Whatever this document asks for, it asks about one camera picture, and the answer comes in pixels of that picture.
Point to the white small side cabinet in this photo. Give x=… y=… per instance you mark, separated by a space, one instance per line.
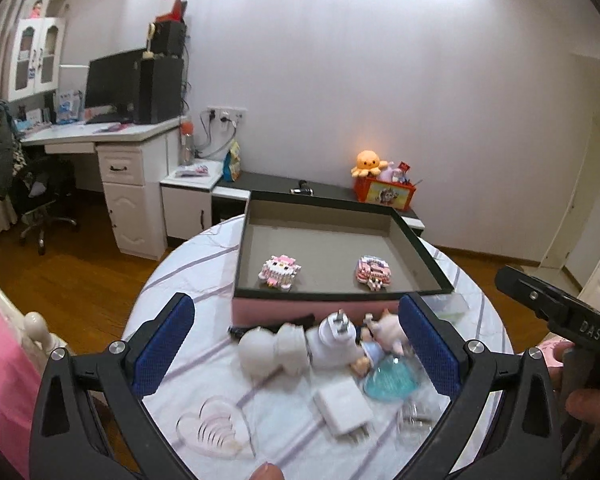
x=186 y=198

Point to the low dark-top tv bench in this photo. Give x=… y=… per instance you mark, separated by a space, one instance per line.
x=229 y=198

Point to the blue yellow snack bag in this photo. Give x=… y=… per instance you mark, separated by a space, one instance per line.
x=232 y=167

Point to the white wall cabinet glass doors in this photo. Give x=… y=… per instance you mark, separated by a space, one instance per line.
x=34 y=67

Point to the pink bed blanket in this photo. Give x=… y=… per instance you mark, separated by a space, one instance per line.
x=19 y=382

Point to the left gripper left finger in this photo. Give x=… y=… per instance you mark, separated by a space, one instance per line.
x=67 y=438

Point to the white round night light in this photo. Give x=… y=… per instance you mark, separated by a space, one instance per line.
x=262 y=353

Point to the orange cap water bottle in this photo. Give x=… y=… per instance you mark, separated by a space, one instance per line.
x=187 y=131

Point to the small doll in blue dress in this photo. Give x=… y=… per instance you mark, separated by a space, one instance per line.
x=379 y=337

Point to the red toy storage box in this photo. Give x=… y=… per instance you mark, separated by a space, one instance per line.
x=373 y=191

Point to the pink owl brick figure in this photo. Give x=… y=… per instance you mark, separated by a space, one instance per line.
x=279 y=272

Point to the blue heart-shaped clear dish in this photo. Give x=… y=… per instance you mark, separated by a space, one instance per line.
x=392 y=380

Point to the clear pink heart tray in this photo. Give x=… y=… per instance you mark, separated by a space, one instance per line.
x=217 y=429

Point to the pink box with dark rim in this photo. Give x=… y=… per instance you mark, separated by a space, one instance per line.
x=327 y=237

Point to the black speaker on tower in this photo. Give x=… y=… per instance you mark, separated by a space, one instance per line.
x=169 y=38

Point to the white computer desk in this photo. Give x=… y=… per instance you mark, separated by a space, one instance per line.
x=132 y=161

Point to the white phone charger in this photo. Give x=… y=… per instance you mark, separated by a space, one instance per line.
x=344 y=409

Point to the person's right hand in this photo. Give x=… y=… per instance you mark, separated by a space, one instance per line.
x=582 y=404

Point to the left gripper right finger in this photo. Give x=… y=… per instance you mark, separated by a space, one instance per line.
x=522 y=440

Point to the white round plug adapter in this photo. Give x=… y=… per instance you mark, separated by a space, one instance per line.
x=332 y=343

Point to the black computer tower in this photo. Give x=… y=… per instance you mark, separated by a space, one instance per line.
x=159 y=90

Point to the black office chair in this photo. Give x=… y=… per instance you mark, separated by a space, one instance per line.
x=42 y=195

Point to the orange octopus plush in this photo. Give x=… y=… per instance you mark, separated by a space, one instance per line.
x=368 y=164

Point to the black computer monitor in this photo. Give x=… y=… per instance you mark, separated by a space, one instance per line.
x=113 y=79

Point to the white wall power strip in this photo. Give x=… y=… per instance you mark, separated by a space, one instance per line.
x=232 y=114

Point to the person's left hand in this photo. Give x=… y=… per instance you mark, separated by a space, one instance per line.
x=267 y=471

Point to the small black gadget on bench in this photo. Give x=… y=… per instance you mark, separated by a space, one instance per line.
x=303 y=188

